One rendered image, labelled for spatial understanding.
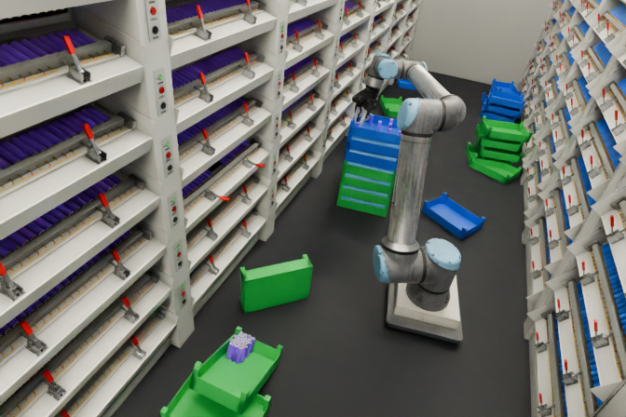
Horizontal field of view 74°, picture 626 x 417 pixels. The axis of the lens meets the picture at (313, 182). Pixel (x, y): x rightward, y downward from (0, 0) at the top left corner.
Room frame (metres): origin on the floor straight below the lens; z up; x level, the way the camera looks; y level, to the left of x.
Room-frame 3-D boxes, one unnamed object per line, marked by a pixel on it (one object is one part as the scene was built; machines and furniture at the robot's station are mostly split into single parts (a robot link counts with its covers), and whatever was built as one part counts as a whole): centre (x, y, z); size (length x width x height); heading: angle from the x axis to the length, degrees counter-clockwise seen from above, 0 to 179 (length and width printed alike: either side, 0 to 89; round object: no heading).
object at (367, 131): (2.07, -0.32, 0.52); 0.30 x 0.20 x 0.08; 79
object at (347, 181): (2.07, -0.32, 0.20); 0.30 x 0.20 x 0.08; 79
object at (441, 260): (1.27, -0.55, 0.31); 0.17 x 0.15 x 0.18; 98
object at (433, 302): (1.27, -0.56, 0.17); 0.19 x 0.19 x 0.10
